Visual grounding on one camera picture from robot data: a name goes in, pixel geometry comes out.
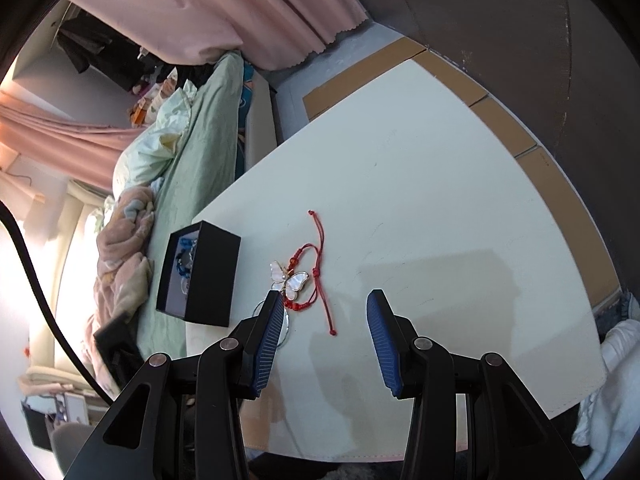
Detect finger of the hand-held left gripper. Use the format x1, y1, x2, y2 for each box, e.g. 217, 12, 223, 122
92, 311, 144, 392

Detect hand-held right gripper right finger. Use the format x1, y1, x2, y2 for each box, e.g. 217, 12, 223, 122
366, 289, 586, 480

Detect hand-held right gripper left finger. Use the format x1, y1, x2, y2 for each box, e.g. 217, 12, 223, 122
64, 289, 287, 480

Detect silver wire bangle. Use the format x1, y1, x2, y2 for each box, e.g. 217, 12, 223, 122
252, 300, 292, 349

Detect red string butterfly bracelet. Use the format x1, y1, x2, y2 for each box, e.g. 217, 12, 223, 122
268, 210, 339, 337

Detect black jewelry box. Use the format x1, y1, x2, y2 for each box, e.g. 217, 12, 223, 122
155, 220, 242, 328

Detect blue bead bracelet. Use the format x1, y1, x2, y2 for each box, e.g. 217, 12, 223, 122
172, 237, 199, 282

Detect pink fleece blanket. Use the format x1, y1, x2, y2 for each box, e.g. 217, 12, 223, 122
82, 185, 157, 357

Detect beige bed headboard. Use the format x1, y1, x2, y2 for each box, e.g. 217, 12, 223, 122
27, 180, 117, 386

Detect grey chair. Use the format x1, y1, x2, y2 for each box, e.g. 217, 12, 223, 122
50, 422, 102, 480

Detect white low table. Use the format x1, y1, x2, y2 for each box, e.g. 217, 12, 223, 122
185, 55, 609, 461

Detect bed with green sheet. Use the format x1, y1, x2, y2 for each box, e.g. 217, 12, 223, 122
90, 52, 282, 361

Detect pale green duvet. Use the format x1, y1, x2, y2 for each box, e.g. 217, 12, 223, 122
112, 80, 199, 197

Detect cardboard floor sheet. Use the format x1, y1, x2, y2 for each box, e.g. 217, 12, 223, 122
302, 35, 429, 124
470, 95, 539, 159
425, 47, 489, 109
515, 145, 624, 309

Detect narrow pink curtain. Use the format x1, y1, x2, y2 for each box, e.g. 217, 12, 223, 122
0, 92, 147, 192

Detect white crumpled cloth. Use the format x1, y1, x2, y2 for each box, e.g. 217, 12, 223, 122
571, 317, 640, 480

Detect pile of colourful clutter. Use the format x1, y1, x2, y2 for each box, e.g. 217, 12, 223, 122
130, 67, 182, 127

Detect black garment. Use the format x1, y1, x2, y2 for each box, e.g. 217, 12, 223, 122
187, 57, 222, 87

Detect dark hanging clothes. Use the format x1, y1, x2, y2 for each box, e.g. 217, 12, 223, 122
55, 7, 167, 92

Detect wide pink curtain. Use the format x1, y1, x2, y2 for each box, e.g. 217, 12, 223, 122
65, 0, 374, 72

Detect black cable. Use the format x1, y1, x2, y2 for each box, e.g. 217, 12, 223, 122
0, 200, 114, 407

